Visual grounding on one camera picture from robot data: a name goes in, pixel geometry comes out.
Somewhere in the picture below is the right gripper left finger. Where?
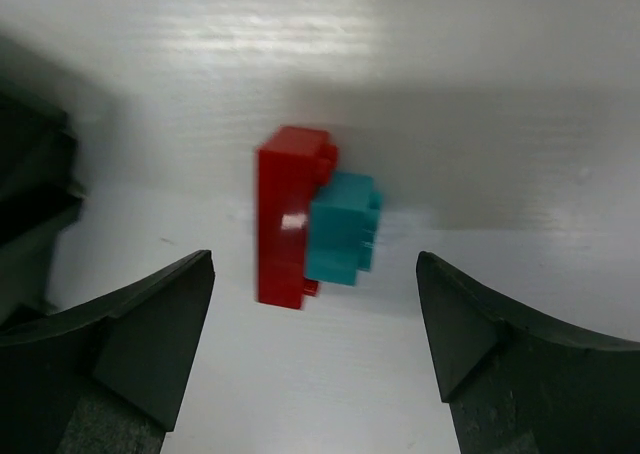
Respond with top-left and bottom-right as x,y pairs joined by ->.
1,250 -> 215,453

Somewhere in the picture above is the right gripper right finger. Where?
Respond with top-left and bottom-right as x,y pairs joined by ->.
416,252 -> 639,453

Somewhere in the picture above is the small teal lego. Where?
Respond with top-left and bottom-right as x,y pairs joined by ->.
305,171 -> 383,286

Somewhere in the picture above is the red arch lego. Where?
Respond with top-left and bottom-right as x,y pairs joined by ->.
255,126 -> 339,310

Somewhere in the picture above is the black four-compartment tray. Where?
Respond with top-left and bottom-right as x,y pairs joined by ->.
1,35 -> 82,325

